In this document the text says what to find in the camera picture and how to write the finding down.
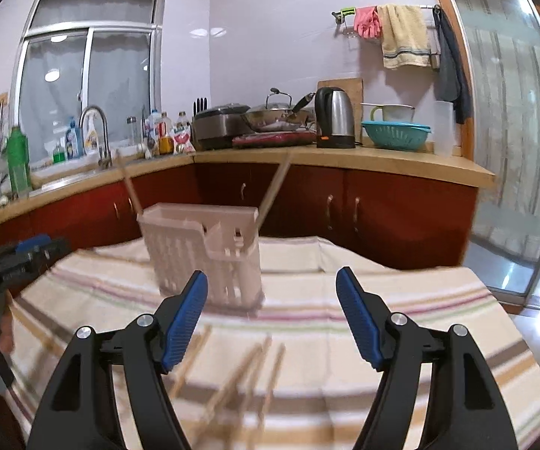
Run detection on wooden door frame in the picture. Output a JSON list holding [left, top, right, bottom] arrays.
[[422, 0, 478, 161]]

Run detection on white spray bottle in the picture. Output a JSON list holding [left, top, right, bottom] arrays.
[[83, 111, 101, 153]]

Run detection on glass wok lid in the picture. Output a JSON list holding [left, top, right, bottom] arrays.
[[251, 87, 310, 114]]

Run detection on pink rubber gloves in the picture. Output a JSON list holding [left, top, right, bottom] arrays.
[[353, 6, 383, 40]]

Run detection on red induction cooker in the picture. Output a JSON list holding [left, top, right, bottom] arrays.
[[231, 129, 317, 149]]

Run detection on white pot green handle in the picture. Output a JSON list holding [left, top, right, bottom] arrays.
[[360, 102, 416, 123]]

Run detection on teal plastic colander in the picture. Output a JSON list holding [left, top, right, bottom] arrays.
[[361, 120, 432, 152]]

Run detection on dark grey cloth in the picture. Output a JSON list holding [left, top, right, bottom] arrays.
[[434, 6, 473, 125]]

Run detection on green plastic bottle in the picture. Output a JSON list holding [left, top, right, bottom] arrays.
[[7, 125, 32, 198]]

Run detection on translucent plastic container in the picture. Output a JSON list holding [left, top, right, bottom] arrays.
[[433, 100, 456, 159]]

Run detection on steel wok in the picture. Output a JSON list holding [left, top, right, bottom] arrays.
[[241, 94, 316, 133]]

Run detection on red snack packet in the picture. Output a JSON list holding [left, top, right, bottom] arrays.
[[173, 129, 196, 153]]

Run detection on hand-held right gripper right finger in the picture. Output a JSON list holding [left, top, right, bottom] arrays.
[[335, 266, 519, 450]]

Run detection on frosted glass sliding door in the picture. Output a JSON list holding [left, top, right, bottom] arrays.
[[439, 0, 540, 310]]

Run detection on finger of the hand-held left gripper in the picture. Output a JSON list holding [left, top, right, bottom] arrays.
[[12, 256, 72, 290], [15, 233, 72, 264]]

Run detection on grey rice cooker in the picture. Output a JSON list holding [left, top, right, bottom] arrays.
[[191, 102, 254, 152]]

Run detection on blue pump bottle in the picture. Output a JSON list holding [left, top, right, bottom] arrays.
[[65, 117, 85, 159]]

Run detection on red kitchen cabinet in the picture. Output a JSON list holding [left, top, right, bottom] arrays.
[[0, 143, 496, 294]]

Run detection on steel electric kettle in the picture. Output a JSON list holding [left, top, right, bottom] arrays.
[[314, 87, 357, 149]]

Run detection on amber oil bottle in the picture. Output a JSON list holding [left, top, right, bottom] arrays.
[[158, 112, 176, 156]]

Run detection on yellow towel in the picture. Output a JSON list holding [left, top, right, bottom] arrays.
[[376, 4, 433, 70]]

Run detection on wooden cutting board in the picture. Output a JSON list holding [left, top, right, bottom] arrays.
[[317, 77, 364, 138]]

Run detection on steel sink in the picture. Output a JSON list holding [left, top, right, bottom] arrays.
[[30, 158, 127, 194]]

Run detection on metal towel rack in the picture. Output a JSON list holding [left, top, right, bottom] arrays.
[[332, 4, 442, 72]]

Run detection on metal faucet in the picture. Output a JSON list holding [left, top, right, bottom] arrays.
[[79, 105, 113, 170]]

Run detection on striped cloth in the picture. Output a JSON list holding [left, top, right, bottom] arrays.
[[5, 237, 540, 450]]

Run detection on pale plastic utensil basket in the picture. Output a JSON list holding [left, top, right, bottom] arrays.
[[137, 202, 265, 312]]

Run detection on sliding window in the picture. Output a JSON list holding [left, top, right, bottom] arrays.
[[9, 0, 167, 170]]

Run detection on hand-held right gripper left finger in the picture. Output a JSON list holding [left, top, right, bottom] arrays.
[[26, 269, 209, 450]]

